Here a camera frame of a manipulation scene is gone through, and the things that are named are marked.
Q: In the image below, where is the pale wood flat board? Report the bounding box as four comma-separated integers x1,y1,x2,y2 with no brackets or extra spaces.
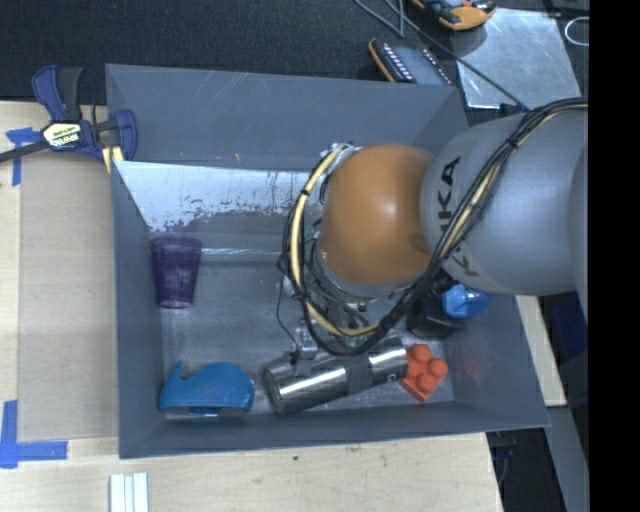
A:
16,152,121,444

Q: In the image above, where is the grey metal bin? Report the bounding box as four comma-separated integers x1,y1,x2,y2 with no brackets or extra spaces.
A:
104,63,553,460

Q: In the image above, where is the shiny silver metal cylinder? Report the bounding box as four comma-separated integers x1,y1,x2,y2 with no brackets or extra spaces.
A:
262,336,410,417

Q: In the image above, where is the orange-red toy brick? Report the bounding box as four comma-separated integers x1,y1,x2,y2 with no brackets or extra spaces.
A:
399,343,450,404

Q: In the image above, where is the purple plastic cup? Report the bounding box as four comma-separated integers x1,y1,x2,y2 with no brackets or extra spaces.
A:
150,235,204,310

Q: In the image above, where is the blue curved plastic object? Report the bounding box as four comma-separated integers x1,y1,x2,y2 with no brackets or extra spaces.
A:
157,360,256,419

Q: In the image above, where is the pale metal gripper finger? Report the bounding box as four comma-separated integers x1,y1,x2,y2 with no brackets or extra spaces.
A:
286,327,319,377

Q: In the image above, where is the black bottle with blue cap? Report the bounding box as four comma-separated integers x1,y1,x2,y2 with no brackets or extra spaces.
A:
406,282,491,341

